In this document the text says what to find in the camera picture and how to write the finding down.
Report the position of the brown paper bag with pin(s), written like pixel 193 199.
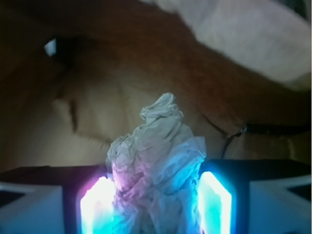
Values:
pixel 74 75

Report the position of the white paper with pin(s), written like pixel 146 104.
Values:
pixel 155 171

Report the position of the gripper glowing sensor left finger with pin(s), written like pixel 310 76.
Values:
pixel 56 200

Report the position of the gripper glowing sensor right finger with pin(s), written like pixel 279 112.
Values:
pixel 265 196

